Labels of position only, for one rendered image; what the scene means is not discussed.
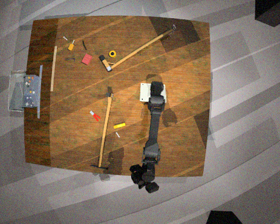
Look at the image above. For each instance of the yellow ring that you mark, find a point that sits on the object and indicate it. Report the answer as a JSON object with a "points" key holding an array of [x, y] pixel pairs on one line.
{"points": [[112, 54]]}

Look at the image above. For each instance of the red rectangular block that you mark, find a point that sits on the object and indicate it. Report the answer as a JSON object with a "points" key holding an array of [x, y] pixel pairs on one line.
{"points": [[86, 59]]}

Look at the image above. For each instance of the long scraper with wooden handle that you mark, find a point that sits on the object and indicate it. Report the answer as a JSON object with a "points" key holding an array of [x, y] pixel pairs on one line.
{"points": [[104, 132]]}

